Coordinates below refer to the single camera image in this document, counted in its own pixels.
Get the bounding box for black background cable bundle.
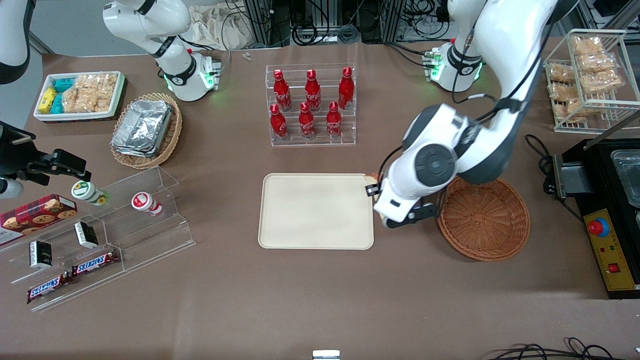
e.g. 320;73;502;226
290;17;361;47

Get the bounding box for aluminium foil tray stack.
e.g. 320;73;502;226
111;99;173;158

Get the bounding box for black power cable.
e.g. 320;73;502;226
525;134;586;223

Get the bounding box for white crumpled cloth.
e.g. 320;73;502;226
189;4;251;51

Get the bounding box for clear acrylic stepped display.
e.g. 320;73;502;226
0;166;196;313

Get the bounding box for clear acrylic bottle stand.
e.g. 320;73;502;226
265;62;357;147

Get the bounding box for red cola bottle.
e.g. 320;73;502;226
299;101;316;139
305;69;322;112
270;103;289;140
338;66;355;110
326;101;342;138
273;69;292;112

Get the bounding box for clear rectangular container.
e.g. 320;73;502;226
611;150;640;208

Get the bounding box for red plaid cookie box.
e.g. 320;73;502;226
0;194;78;246

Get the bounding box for Snickers chocolate bar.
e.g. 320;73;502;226
71;249;121;277
26;272;71;304

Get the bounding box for black cable loops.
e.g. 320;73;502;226
487;337;640;360

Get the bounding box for white rectangular snack tray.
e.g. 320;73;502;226
33;71;126;122

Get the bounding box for light wicker oval basket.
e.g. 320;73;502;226
110;92;183;170

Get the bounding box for white wire rack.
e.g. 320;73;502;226
543;29;640;134

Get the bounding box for black heating appliance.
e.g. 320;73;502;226
560;137;640;300

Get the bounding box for brown round wicker basket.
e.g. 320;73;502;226
436;172;531;262

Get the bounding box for rice cracker snack bag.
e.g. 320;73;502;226
547;64;576;84
76;74;118;112
62;84;97;114
580;70;624;95
572;36;604;55
575;52;616;73
548;82;581;102

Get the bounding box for red lidded yogurt cup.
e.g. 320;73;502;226
131;192;164;217

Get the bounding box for yellow control panel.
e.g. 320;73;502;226
584;208;638;292

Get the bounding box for cream plastic tray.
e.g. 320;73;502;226
258;173;375;250

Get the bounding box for small black white box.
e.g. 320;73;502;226
28;241;53;270
74;221;99;249

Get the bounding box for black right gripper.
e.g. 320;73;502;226
0;122;92;182

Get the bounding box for black grey adapter box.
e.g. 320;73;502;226
542;152;584;199

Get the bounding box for green sunflower lidded cup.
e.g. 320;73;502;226
71;181;108;207

